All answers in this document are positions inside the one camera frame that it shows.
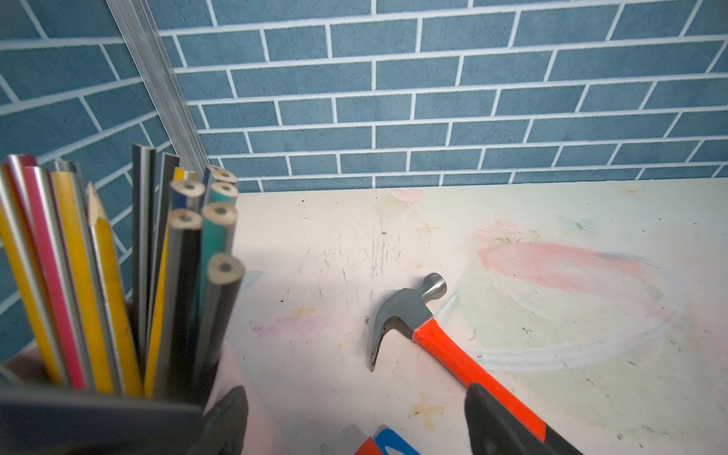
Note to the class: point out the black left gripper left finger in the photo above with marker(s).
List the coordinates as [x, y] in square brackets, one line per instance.
[223, 428]

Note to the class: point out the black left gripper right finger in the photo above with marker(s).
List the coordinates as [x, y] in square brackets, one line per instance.
[493, 429]

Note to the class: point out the red-handled claw hammer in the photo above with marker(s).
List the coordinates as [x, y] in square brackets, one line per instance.
[406, 311]

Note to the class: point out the red blue white box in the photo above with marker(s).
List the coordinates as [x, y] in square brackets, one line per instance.
[386, 441]

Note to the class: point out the yellow pencil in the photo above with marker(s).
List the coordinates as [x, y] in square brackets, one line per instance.
[123, 351]

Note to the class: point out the grey pencil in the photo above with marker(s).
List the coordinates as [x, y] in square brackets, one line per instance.
[223, 277]

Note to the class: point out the pink pencil cup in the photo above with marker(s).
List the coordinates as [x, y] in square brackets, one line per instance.
[50, 420]

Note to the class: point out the green pencil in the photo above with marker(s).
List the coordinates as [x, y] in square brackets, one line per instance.
[218, 225]

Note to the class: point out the pink striped pencil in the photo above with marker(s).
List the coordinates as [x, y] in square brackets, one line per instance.
[50, 248]

